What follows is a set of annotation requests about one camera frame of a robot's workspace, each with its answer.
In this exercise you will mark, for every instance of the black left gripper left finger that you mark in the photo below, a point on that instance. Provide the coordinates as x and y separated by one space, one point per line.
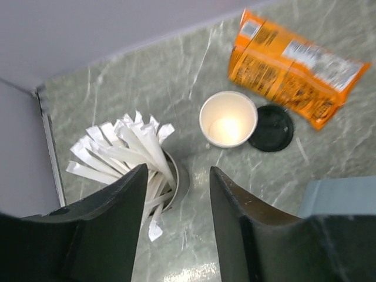
94 239

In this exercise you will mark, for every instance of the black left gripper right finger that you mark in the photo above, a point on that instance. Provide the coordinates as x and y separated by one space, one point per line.
258 242

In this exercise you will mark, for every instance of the white wrapped straws bundle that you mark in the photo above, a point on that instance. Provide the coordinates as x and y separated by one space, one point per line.
110 150

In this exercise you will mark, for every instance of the grey straw holder cup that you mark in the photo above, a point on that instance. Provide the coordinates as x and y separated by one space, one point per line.
179 182

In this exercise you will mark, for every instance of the stack of black cup lids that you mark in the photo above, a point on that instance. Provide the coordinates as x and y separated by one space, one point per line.
274 130

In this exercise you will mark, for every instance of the stack of green paper cups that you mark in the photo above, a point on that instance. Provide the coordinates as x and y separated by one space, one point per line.
228 119

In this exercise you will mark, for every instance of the orange snack bag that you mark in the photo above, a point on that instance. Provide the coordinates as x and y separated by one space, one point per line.
291 71

